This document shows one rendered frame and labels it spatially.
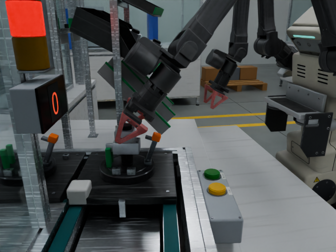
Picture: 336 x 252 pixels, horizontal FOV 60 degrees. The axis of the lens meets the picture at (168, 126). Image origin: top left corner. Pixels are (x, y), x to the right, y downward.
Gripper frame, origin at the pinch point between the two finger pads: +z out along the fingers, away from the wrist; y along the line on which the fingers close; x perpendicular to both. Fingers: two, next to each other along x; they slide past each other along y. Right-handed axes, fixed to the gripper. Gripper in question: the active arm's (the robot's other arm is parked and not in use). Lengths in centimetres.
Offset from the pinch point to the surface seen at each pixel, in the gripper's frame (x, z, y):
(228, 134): 44, -7, -53
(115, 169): 3.5, 6.4, 5.5
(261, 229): 39.8, -3.8, 9.5
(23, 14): -24.2, -14.5, 21.4
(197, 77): 89, 5, -405
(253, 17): 209, -217, -903
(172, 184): 16.1, 0.8, 6.9
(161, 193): 14.2, 2.3, 10.5
